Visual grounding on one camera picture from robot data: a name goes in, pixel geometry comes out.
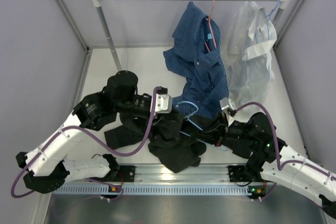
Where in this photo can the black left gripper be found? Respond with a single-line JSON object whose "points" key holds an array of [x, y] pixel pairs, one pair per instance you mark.
{"points": [[160, 119]]}

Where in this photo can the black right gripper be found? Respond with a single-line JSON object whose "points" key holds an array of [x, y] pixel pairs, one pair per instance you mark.
{"points": [[222, 130]]}

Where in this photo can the black pinstriped shirt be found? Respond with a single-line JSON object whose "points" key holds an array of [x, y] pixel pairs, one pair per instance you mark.
{"points": [[176, 149]]}

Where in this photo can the light blue wire hanger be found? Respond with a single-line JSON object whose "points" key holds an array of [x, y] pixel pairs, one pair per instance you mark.
{"points": [[188, 118]]}

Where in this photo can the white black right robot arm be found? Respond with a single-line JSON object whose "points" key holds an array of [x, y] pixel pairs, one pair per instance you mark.
{"points": [[272, 159]]}

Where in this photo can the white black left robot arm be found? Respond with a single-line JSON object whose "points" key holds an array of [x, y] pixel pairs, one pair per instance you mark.
{"points": [[47, 168]]}

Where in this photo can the white shirt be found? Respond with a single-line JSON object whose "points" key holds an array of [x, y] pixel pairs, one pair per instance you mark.
{"points": [[248, 57]]}

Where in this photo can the blue checkered shirt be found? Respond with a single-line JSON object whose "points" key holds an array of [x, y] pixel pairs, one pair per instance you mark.
{"points": [[194, 57]]}

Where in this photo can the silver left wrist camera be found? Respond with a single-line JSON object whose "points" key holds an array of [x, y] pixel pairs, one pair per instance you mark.
{"points": [[163, 104]]}

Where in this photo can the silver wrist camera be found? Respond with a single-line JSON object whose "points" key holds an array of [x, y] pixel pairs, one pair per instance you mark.
{"points": [[163, 104], [228, 107]]}

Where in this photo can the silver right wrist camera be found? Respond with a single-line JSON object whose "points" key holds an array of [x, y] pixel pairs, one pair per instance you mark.
{"points": [[228, 107]]}

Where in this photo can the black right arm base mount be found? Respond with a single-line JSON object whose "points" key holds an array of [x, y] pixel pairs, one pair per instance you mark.
{"points": [[238, 175]]}

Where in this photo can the slotted blue-grey cable duct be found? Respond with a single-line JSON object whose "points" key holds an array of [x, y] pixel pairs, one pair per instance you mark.
{"points": [[189, 190]]}

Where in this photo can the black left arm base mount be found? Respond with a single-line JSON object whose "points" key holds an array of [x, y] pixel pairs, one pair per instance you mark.
{"points": [[126, 173]]}

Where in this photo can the pink wire hanger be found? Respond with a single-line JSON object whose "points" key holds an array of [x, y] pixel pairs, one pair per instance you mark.
{"points": [[209, 19]]}

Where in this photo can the blue wire hanger right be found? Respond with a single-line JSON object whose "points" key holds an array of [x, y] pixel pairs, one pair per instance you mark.
{"points": [[271, 16]]}

